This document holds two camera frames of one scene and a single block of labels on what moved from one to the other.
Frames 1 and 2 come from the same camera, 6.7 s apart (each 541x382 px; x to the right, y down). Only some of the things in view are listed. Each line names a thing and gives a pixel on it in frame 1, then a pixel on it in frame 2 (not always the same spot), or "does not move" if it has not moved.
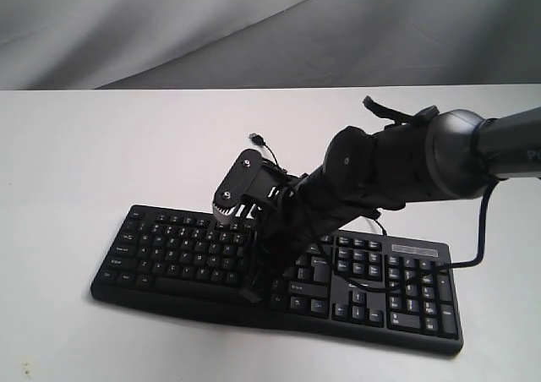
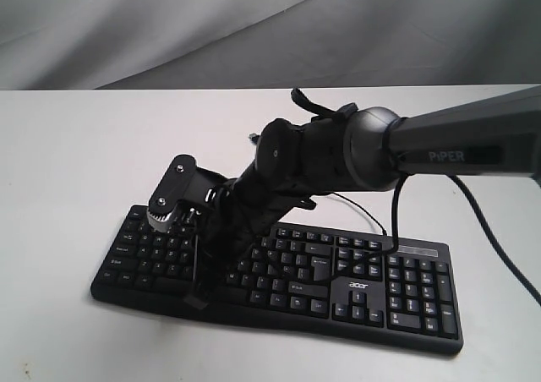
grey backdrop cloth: (175, 32) does not move
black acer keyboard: (401, 291) does not move
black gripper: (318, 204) to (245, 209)
